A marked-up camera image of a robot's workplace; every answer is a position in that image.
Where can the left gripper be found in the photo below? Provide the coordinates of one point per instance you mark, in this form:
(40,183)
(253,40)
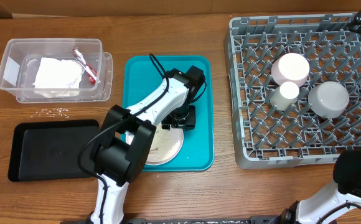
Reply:
(190,121)

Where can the large white plate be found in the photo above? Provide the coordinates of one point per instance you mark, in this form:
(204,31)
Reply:
(166,144)

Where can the white cup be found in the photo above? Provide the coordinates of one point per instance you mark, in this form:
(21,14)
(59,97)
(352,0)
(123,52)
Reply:
(285,95)

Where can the red snack wrapper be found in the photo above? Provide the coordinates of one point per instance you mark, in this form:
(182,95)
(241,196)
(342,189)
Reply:
(92,73)

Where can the small pink bowl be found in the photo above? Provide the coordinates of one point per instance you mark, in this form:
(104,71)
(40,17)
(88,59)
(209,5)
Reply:
(290,67)

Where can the white napkin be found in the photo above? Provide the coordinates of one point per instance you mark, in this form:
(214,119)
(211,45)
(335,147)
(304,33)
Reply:
(57,74)

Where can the grey bowl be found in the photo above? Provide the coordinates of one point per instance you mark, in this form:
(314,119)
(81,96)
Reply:
(329,99)

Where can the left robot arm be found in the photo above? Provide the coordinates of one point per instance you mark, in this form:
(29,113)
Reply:
(118,153)

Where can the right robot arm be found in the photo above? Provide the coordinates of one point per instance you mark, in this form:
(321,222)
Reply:
(341,195)

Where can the grey dishwasher rack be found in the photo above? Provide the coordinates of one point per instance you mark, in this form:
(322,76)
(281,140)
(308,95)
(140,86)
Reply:
(265,137)

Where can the teal serving tray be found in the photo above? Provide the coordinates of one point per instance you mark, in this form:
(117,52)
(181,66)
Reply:
(141,78)

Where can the black tray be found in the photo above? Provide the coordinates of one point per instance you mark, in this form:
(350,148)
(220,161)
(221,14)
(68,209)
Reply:
(49,150)

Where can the clear plastic bin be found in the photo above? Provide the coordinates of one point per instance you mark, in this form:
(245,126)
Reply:
(21,60)

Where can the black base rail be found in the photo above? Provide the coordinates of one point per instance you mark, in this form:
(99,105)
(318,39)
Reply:
(252,220)

